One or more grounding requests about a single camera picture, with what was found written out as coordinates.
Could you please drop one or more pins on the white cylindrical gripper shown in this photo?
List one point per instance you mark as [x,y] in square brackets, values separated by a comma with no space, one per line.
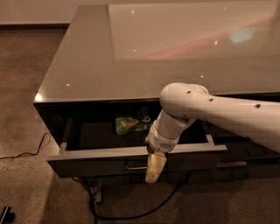
[161,142]

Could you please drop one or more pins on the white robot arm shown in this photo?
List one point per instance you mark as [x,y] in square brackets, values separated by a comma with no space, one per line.
[182,104]

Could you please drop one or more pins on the dark cabinet with glossy top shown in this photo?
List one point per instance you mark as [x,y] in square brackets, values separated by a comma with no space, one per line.
[114,56]

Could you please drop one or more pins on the green snack bag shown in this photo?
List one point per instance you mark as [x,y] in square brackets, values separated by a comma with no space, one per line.
[133,119]

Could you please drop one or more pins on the black object on floor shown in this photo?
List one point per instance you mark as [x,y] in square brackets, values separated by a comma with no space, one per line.
[6,216]

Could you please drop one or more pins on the dark baseboard strip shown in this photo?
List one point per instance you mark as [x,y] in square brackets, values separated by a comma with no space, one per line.
[7,27]

